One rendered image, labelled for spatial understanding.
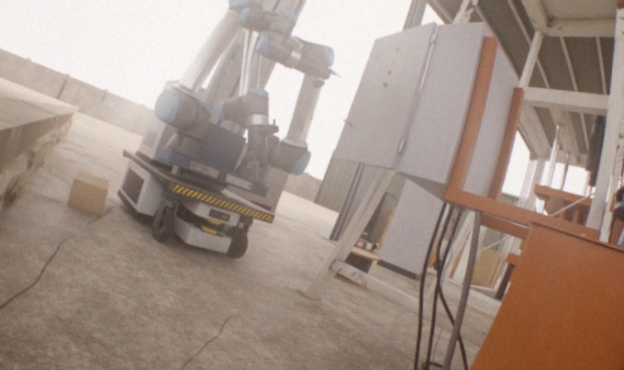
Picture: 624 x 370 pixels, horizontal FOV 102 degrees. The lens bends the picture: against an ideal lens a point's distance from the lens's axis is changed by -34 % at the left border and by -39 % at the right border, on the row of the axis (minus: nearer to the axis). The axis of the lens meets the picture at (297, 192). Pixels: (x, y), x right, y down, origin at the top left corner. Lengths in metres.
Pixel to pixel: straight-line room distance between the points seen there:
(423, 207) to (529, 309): 3.70
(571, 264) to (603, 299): 0.10
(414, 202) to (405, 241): 0.48
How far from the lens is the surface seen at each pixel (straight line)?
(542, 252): 0.84
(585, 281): 0.83
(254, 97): 1.43
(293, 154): 1.94
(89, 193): 1.85
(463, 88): 1.17
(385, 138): 1.25
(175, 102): 1.60
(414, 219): 4.45
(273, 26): 1.40
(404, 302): 1.51
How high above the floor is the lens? 0.48
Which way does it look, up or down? level
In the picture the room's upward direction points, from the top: 21 degrees clockwise
